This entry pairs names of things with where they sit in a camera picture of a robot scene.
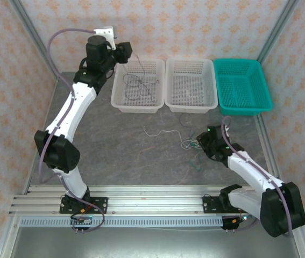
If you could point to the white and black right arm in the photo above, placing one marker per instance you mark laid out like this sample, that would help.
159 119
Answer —
251 172

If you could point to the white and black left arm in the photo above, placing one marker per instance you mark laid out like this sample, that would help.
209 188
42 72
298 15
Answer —
71 113

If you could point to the white perforated plastic basket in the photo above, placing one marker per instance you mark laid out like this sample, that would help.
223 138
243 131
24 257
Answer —
190 104
120 102

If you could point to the teal perforated plastic basket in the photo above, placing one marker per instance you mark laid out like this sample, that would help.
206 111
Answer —
241 107

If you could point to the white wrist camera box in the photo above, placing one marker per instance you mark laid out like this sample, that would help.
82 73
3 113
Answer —
103 33

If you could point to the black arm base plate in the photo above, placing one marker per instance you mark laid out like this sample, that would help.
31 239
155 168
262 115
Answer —
211 204
98 205

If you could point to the aluminium frame post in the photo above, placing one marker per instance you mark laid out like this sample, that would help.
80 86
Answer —
278 29
34 37

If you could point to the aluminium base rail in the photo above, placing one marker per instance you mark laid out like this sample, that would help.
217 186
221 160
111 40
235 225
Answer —
152 200

